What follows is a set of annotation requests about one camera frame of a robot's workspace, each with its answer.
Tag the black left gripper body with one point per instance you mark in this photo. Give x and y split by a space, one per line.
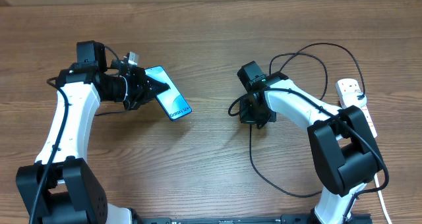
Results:
136 89

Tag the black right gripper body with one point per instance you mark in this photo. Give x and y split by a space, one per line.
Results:
259 114

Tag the blue Galaxy smartphone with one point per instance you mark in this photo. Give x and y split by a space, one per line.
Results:
171 100

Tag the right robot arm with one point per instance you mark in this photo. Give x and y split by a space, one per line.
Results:
345 153

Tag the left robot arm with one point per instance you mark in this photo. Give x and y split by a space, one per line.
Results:
60 187

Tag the white charger plug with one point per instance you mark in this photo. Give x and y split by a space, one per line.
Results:
347 99

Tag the white power strip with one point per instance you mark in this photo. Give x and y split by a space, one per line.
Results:
349 91

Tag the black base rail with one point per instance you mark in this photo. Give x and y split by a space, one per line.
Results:
224 220

